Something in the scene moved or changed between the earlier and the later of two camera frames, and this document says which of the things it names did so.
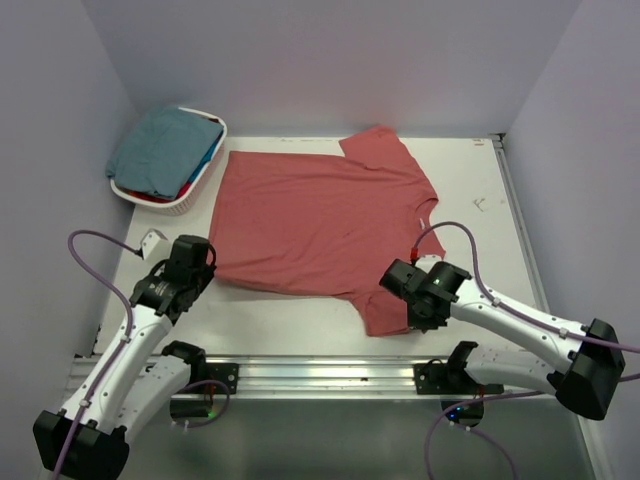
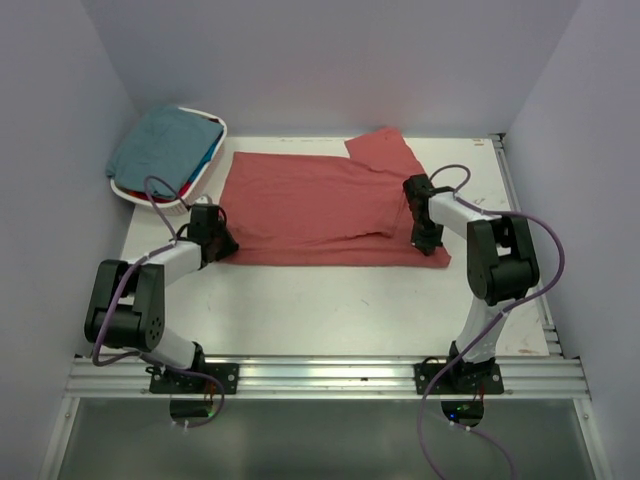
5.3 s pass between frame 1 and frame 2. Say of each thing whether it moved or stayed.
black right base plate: stayed
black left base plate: stayed
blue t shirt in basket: stayed
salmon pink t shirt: moved
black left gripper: moved
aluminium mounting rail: stayed
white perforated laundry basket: stayed
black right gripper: moved
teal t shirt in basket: stayed
